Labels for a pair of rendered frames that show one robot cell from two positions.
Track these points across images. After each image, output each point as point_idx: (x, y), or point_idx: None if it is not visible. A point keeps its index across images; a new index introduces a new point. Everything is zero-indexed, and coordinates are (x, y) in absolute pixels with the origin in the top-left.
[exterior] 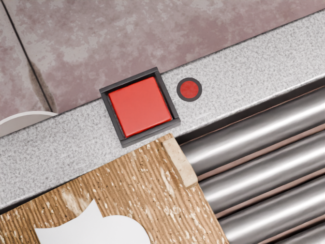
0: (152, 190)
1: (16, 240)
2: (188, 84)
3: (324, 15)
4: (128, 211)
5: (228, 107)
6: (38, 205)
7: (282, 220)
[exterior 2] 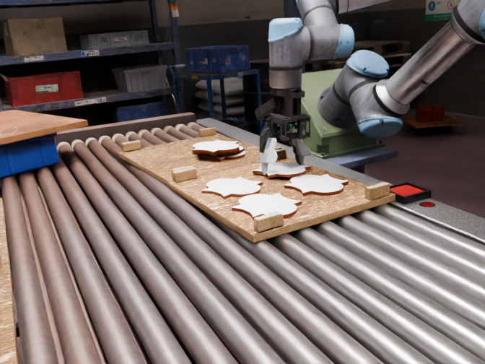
0: (360, 193)
1: (320, 175)
2: (429, 204)
3: None
4: (346, 190)
5: (424, 213)
6: (339, 176)
7: (364, 228)
